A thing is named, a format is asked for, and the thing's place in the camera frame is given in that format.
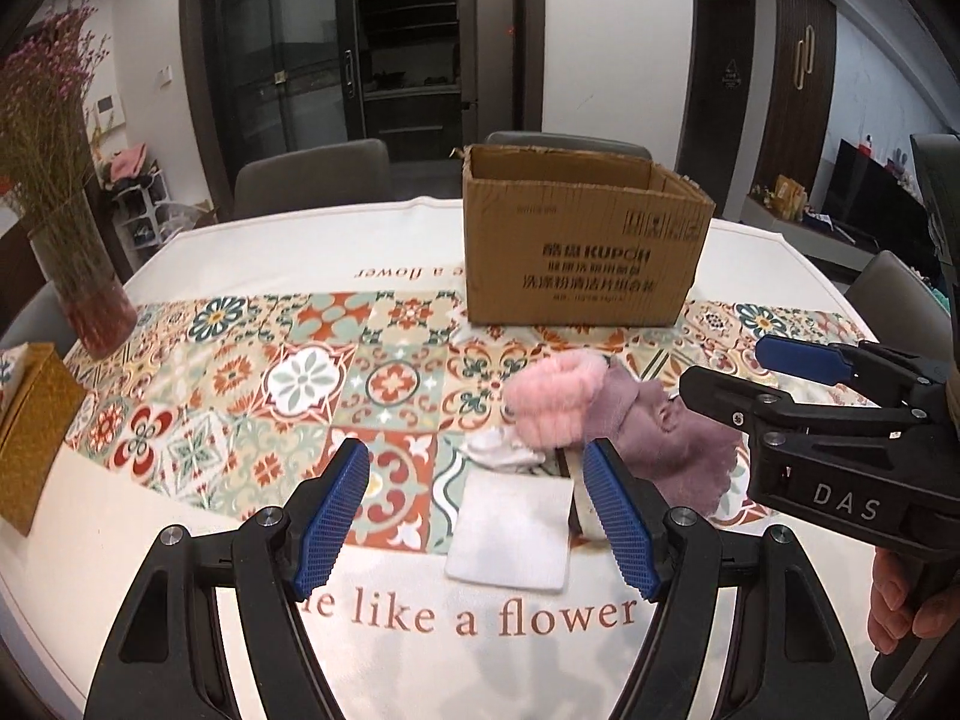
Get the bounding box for yellow woven tissue box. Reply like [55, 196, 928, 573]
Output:
[0, 343, 89, 537]

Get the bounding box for yellow paper bag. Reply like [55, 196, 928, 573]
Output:
[772, 175, 807, 218]

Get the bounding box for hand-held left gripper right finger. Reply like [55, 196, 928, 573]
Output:
[581, 436, 875, 720]

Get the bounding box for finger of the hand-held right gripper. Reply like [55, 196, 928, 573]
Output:
[756, 335, 950, 391]
[679, 365, 927, 440]

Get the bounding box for pink hat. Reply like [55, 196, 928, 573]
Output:
[111, 144, 149, 181]

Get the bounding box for sliding glass door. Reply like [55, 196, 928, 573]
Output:
[180, 0, 361, 188]

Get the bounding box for beige brown-edged cloth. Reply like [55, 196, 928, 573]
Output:
[559, 450, 612, 545]

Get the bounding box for person's right hand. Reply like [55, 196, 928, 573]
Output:
[870, 549, 935, 653]

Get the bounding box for white folded towel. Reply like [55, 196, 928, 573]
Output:
[445, 471, 575, 592]

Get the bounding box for grey dining chair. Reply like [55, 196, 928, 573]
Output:
[234, 139, 392, 222]
[844, 250, 953, 361]
[486, 131, 652, 162]

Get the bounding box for patterned tile-print tablecloth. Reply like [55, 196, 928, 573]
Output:
[0, 195, 893, 720]

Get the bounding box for brown cardboard box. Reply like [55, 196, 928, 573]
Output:
[461, 142, 716, 328]

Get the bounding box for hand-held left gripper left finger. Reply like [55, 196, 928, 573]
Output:
[88, 436, 372, 720]

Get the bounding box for dark kitchen cabinets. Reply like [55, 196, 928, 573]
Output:
[360, 0, 462, 162]

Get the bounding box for dried pink flower bunch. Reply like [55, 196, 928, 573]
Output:
[0, 0, 102, 241]

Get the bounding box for dark wooden door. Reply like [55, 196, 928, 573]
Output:
[679, 0, 757, 211]

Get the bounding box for black television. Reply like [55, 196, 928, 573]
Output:
[829, 139, 931, 256]

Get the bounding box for dark cabinet with gold handle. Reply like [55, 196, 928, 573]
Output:
[754, 0, 837, 196]

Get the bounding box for pink fluffy headband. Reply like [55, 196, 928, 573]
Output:
[504, 358, 608, 466]

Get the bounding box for purple fringed cloth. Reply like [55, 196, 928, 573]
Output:
[592, 364, 740, 518]

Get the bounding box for white television cabinet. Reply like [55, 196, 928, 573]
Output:
[746, 191, 863, 263]

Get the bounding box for white shoe rack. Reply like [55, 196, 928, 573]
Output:
[105, 165, 200, 256]

